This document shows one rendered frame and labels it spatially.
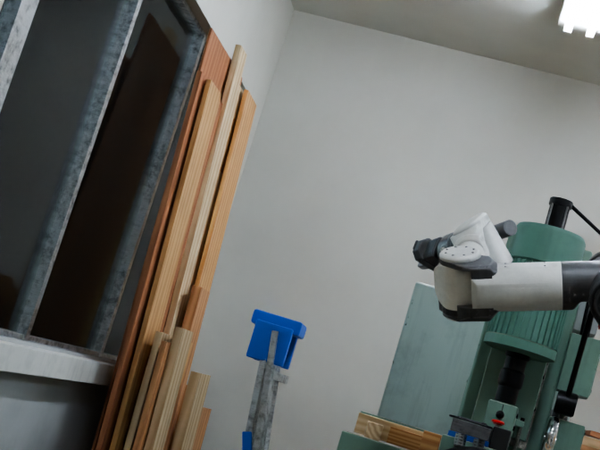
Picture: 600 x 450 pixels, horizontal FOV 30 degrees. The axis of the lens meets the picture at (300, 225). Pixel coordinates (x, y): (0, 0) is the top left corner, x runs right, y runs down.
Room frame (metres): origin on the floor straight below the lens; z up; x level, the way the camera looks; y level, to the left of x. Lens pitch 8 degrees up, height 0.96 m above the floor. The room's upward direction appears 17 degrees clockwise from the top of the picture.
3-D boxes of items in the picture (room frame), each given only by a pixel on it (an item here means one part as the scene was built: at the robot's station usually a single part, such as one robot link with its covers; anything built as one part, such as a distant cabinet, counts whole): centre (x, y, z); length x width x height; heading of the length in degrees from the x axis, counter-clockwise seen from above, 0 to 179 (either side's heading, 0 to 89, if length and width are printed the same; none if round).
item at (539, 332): (2.70, -0.60, 1.35); 0.18 x 0.18 x 0.31
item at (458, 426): (2.52, -0.52, 0.99); 0.13 x 0.11 x 0.06; 76
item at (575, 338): (2.87, -0.80, 1.22); 0.09 x 0.08 x 0.15; 166
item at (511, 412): (2.72, -0.60, 1.03); 0.14 x 0.07 x 0.09; 166
